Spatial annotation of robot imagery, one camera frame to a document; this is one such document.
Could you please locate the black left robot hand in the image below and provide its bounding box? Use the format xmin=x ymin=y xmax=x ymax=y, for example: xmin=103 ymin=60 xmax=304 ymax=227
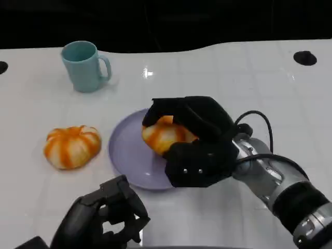
xmin=50 ymin=174 xmax=151 ymax=249

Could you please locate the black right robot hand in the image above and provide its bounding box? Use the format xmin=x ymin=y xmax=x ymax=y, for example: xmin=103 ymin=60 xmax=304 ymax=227
xmin=142 ymin=95 xmax=241 ymax=189

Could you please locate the orange and white bread roll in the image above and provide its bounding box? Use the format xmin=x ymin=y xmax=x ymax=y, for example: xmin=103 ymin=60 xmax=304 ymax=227
xmin=43 ymin=125 xmax=102 ymax=171
xmin=142 ymin=115 xmax=199 ymax=157

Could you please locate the lilac plate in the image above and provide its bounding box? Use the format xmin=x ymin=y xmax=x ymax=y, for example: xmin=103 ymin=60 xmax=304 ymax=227
xmin=108 ymin=108 xmax=182 ymax=191

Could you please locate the pale green mug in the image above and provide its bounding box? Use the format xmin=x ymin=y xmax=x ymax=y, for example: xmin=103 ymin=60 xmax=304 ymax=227
xmin=61 ymin=40 xmax=113 ymax=93

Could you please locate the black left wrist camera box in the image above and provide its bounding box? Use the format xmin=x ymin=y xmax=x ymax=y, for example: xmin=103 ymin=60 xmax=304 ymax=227
xmin=14 ymin=236 xmax=50 ymax=249

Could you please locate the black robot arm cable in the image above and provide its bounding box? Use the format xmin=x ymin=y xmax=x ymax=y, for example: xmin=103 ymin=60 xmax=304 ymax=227
xmin=234 ymin=110 xmax=310 ymax=182

